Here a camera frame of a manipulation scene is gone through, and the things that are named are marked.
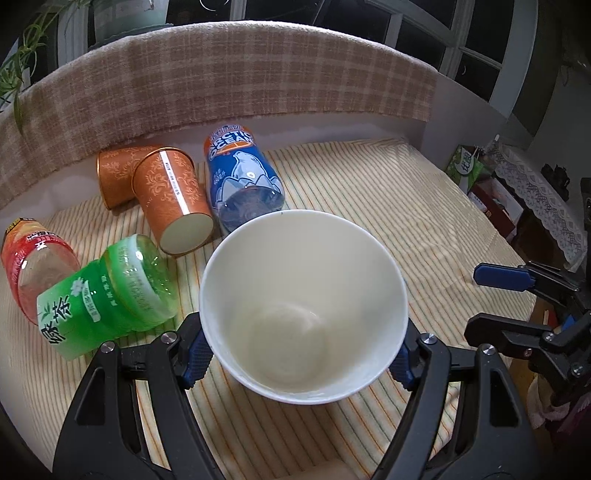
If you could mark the green tissue pack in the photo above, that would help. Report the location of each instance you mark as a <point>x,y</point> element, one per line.
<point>461,168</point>

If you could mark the red cardboard box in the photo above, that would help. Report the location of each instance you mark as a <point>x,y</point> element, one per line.
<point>496,207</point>

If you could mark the green plastic bottle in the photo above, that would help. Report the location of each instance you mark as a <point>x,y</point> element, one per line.
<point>111,295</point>

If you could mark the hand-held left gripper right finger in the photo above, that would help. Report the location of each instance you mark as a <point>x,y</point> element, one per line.
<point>402,367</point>

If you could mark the blue label plastic bottle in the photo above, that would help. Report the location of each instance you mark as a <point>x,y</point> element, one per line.
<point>240,180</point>

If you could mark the green leafy plant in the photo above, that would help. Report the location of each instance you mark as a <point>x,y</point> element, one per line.
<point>21,69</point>

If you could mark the orange patterned paper cup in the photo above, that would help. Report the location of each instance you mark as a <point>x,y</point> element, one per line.
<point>173,198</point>
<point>115,175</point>

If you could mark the white cup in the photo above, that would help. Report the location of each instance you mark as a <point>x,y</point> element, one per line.
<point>304,295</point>

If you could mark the striped table cloth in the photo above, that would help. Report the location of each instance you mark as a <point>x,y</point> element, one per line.
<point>415,221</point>

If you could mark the beige plaid cloth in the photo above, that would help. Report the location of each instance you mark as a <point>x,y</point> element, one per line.
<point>258,74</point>

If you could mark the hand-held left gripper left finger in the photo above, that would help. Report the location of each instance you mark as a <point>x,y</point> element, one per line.
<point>195,364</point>

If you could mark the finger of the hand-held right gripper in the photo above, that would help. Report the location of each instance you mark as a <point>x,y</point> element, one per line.
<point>501,277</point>
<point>503,332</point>

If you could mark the red label plastic bottle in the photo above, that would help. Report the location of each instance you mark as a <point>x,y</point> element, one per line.
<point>37,263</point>

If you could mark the white lace cloth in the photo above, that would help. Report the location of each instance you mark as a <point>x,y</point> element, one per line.
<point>540,198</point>

